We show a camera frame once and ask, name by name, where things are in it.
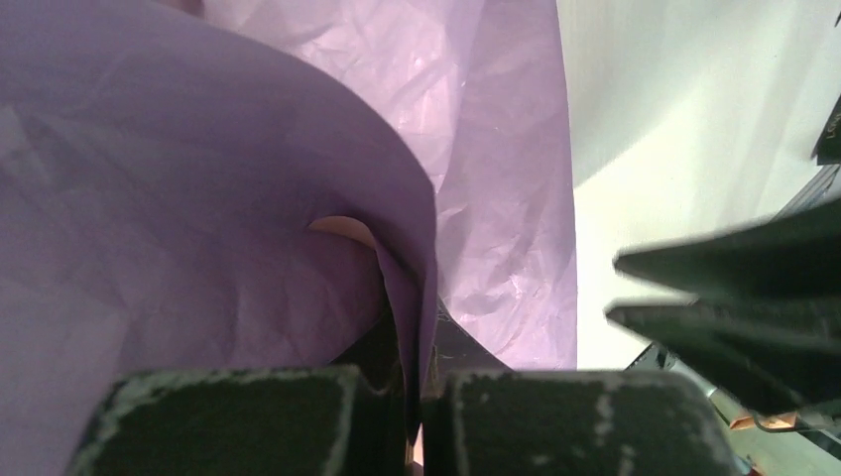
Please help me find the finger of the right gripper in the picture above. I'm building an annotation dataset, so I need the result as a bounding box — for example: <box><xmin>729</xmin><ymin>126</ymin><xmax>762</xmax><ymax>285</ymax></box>
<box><xmin>614</xmin><ymin>199</ymin><xmax>840</xmax><ymax>301</ymax></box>
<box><xmin>606</xmin><ymin>298</ymin><xmax>840</xmax><ymax>416</ymax></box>

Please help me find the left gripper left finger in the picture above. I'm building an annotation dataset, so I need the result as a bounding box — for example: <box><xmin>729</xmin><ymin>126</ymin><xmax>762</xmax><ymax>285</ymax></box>
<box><xmin>66</xmin><ymin>309</ymin><xmax>411</xmax><ymax>475</ymax></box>

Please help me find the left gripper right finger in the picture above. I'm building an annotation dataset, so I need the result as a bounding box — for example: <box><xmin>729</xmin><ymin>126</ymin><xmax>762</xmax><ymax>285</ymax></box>
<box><xmin>422</xmin><ymin>307</ymin><xmax>738</xmax><ymax>475</ymax></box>

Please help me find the pink purple wrapping paper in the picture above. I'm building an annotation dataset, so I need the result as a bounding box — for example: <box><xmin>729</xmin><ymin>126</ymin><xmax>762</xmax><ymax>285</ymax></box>
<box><xmin>1</xmin><ymin>1</ymin><xmax>576</xmax><ymax>475</ymax></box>

